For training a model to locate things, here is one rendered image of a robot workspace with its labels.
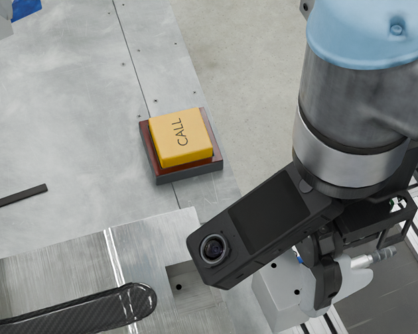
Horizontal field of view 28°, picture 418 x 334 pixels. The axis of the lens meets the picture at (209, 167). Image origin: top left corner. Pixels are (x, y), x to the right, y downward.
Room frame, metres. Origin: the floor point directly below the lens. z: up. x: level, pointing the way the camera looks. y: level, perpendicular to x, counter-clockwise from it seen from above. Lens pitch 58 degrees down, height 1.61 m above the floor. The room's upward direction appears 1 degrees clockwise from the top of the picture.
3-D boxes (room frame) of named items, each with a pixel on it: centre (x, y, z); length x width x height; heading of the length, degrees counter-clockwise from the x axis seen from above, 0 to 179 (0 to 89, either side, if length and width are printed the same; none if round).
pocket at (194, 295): (0.32, 0.01, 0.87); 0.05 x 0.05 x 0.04; 18
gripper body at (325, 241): (0.32, -0.10, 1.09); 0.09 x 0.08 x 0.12; 113
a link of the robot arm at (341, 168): (0.32, -0.09, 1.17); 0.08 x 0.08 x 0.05
